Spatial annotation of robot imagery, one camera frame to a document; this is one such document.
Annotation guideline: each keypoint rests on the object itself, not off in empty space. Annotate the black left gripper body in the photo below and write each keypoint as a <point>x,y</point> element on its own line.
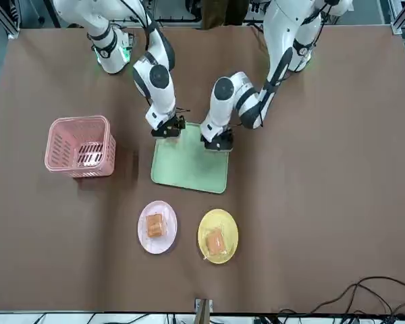
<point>221,141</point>

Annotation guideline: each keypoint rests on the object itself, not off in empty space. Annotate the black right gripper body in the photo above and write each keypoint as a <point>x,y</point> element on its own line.
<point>170,127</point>

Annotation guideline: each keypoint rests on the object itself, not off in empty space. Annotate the green plastic tray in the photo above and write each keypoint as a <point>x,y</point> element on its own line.
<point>189,168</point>

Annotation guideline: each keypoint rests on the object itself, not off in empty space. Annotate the small pink slotted basket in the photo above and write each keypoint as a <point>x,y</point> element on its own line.
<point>60,135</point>

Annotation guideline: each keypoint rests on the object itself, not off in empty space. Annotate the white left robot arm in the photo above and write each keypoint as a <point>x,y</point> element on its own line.
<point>283,40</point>

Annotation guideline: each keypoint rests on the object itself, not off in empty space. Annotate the round yellow plate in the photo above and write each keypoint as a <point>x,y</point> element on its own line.
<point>229,222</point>

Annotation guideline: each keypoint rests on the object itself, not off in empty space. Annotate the round white plate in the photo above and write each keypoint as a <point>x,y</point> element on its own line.
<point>145,243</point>

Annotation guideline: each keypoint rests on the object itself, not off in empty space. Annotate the person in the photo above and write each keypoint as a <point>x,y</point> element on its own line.
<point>222,13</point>

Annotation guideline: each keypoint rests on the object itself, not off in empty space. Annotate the aluminium post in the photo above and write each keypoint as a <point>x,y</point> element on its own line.
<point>203,310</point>

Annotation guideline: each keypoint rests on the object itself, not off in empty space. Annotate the aluminium frame rail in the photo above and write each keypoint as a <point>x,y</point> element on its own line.
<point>400,20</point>

